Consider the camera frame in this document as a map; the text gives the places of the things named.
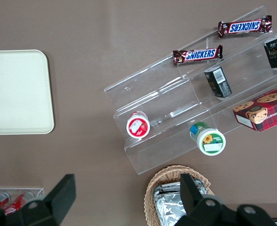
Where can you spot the clear acrylic tiered display stand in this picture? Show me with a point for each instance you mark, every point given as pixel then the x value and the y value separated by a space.
pixel 157 99

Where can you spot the red tartan cookie box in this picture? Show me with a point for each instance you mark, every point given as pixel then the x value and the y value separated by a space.
pixel 268 110

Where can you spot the green sunflower yogurt cup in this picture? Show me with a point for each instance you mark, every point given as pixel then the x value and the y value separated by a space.
pixel 210 141

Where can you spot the cream plastic tray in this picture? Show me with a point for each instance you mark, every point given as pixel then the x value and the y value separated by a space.
pixel 18 91

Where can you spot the Snickers chocolate bar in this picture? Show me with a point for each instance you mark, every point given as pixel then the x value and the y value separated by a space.
pixel 244 26
pixel 199 54

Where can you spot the red strawberry yogurt cup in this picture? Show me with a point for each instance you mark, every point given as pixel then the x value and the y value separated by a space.
pixel 138 126

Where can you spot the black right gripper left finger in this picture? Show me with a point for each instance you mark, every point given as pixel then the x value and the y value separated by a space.
pixel 56 202

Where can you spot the woven wicker basket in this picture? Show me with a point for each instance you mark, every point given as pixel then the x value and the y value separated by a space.
pixel 150 188

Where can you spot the clear acrylic can holder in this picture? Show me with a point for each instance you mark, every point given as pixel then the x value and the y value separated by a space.
pixel 38 191

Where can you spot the foil wrapped food packet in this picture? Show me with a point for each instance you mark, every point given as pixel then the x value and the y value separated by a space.
pixel 168 204

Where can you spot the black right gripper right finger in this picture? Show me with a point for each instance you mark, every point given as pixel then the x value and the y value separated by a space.
pixel 199 209

